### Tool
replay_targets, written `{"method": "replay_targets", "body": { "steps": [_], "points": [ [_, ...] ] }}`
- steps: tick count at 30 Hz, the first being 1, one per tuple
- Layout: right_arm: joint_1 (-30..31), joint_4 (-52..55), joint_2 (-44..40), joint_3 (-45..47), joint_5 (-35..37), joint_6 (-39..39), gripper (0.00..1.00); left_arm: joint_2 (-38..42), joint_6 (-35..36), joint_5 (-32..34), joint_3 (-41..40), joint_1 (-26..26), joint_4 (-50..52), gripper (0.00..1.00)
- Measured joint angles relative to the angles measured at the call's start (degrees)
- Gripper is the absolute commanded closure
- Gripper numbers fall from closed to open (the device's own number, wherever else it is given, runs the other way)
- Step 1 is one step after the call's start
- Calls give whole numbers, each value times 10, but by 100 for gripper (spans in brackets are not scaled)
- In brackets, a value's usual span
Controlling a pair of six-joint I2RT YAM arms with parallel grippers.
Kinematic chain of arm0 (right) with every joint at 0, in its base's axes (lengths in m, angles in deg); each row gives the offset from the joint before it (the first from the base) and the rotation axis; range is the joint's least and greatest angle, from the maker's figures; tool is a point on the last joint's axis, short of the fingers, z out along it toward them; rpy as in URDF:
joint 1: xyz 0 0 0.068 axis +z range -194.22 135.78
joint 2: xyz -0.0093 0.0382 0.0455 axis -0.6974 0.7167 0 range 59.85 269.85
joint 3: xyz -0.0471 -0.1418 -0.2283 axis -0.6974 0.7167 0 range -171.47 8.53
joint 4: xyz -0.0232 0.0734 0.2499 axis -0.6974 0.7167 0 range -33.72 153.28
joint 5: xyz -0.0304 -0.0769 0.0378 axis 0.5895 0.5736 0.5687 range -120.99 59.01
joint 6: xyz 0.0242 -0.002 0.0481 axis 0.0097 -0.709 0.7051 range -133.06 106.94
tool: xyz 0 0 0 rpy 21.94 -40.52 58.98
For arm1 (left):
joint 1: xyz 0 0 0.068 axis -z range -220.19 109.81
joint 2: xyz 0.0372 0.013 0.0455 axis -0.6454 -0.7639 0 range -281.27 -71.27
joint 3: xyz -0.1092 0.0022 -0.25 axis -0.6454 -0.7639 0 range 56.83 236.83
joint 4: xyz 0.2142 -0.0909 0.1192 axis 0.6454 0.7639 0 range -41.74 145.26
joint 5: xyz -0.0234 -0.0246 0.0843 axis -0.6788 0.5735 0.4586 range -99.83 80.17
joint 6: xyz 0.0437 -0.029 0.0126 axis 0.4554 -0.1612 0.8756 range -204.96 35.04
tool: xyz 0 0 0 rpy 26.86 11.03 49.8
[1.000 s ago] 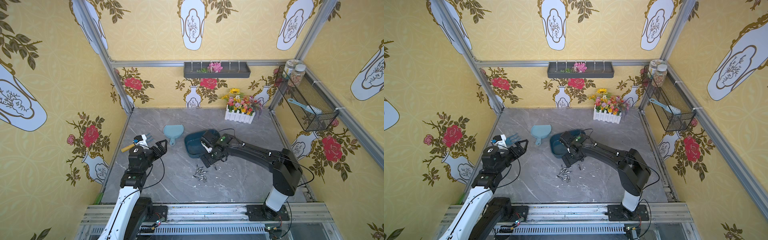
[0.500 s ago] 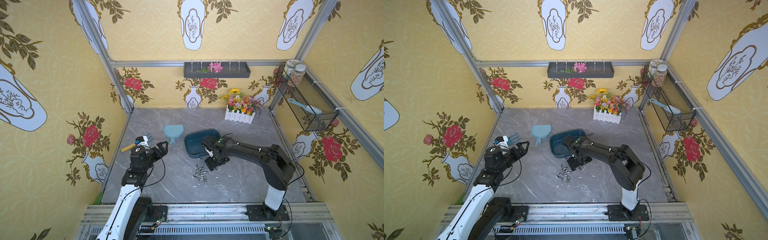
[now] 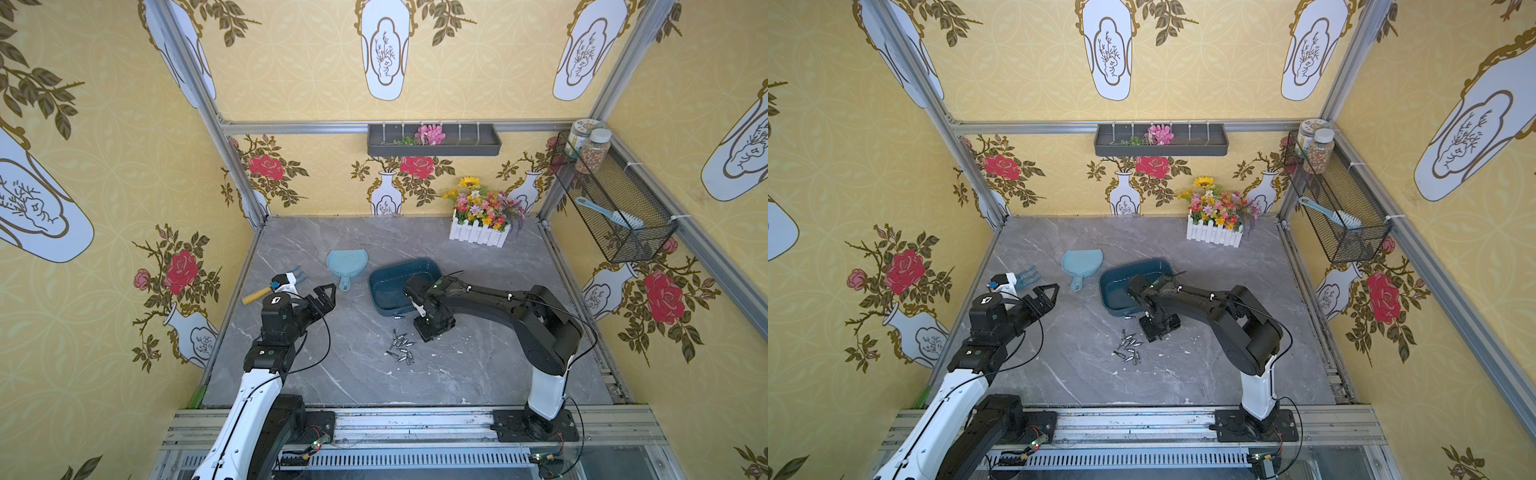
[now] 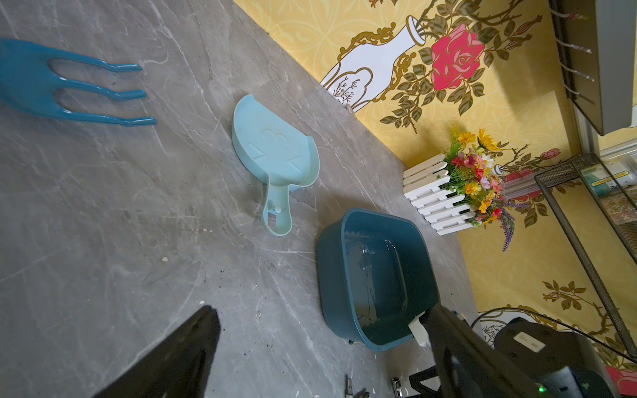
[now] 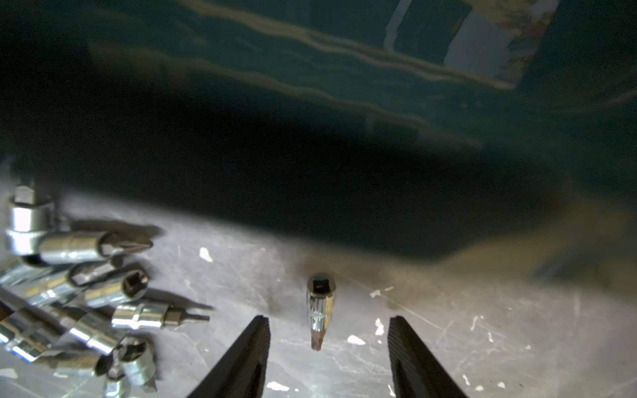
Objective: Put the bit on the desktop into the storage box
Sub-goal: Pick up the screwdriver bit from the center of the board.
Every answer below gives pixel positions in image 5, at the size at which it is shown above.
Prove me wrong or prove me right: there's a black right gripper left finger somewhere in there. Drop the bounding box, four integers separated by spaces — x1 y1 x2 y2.
188 315 270 398

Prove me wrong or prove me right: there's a teal plastic storage box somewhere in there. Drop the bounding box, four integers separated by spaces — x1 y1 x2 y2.
1 1 636 298

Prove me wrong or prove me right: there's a chrome bit lower pile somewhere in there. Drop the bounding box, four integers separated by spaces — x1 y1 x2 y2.
43 305 127 355

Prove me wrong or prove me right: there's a chrome bit pile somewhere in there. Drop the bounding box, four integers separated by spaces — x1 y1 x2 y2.
117 338 158 393
43 305 127 355

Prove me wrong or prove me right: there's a chrome bit bottom pile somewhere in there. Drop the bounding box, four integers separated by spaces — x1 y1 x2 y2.
117 338 158 393

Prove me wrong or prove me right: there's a chrome bit with brown tip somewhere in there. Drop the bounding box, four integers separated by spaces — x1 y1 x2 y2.
306 273 337 352

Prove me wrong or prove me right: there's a chrome hex bit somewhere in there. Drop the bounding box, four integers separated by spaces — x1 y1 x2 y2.
110 301 210 330

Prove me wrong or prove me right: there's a chrome socket adapter bit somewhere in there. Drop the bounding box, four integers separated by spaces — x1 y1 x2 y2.
5 185 56 256

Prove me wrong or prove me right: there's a chrome phillips bit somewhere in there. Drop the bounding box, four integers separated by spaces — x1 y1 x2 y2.
38 232 153 265

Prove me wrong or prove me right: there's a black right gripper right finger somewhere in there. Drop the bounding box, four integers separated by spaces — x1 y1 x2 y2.
388 316 467 398

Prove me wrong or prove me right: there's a chrome bit dark square socket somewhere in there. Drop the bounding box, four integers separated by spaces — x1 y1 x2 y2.
79 270 149 308

